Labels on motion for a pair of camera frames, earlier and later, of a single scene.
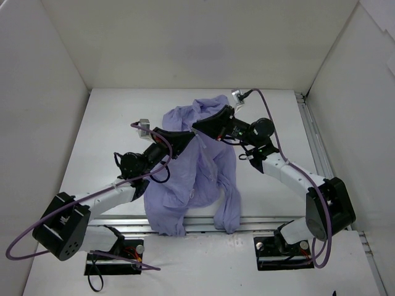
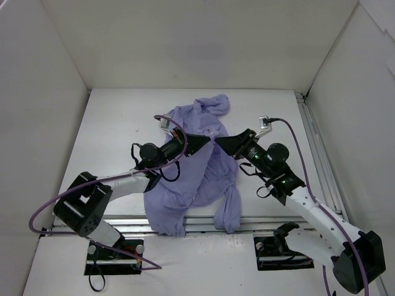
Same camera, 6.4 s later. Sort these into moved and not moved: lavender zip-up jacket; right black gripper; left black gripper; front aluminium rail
Moved: left black gripper; right black gripper
Not moved: front aluminium rail; lavender zip-up jacket
